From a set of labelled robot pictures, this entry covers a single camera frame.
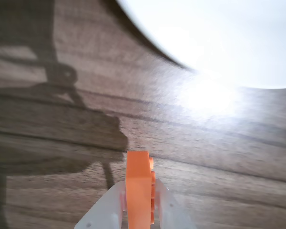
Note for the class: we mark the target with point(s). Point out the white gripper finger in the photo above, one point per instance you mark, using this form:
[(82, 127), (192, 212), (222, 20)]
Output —
[(105, 210), (169, 207)]

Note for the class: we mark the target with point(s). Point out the orange lego block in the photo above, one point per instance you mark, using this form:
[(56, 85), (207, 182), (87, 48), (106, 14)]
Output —
[(138, 190)]

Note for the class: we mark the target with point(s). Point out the white plate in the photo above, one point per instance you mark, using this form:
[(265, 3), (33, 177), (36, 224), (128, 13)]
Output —
[(217, 35)]

